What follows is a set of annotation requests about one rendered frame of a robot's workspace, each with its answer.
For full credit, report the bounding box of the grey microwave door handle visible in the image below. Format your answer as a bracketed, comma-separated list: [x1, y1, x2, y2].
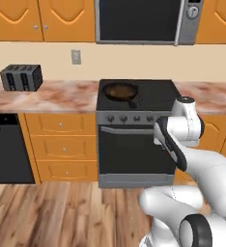
[175, 0, 187, 45]

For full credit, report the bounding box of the orange wall cupboard door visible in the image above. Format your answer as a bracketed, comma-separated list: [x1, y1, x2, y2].
[38, 0, 97, 43]
[0, 0, 44, 42]
[195, 0, 226, 45]

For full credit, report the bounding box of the black frying pan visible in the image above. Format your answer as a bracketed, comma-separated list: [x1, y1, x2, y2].
[102, 82, 142, 109]

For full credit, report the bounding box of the black microwave door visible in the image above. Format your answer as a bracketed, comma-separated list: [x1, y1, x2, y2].
[96, 0, 183, 43]

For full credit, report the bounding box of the black stove with oven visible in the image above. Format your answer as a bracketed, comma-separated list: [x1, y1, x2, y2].
[96, 78, 183, 189]

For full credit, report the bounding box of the grey toaster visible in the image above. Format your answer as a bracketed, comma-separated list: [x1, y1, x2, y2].
[0, 63, 43, 93]

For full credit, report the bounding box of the grey microwave oven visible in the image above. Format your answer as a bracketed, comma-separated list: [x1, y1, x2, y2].
[94, 0, 205, 46]

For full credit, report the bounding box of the grey microwave dial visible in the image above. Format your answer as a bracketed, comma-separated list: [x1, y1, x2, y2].
[186, 6, 199, 19]

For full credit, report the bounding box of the black dishwasher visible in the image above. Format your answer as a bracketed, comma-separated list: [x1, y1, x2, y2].
[0, 112, 36, 185]

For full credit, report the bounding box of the grey oven door handle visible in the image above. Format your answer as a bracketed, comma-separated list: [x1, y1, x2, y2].
[99, 125, 156, 136]

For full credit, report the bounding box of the orange wooden drawer front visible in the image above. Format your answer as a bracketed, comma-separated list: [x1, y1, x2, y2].
[36, 160, 99, 183]
[30, 135, 99, 161]
[24, 113, 98, 136]

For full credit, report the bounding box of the black oven door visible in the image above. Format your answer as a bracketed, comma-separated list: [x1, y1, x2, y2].
[98, 124, 178, 177]

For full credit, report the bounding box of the grey wall socket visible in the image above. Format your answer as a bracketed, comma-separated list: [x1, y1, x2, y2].
[71, 49, 82, 66]

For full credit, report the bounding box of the grey oven bottom drawer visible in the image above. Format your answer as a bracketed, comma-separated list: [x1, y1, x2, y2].
[98, 173, 176, 189]

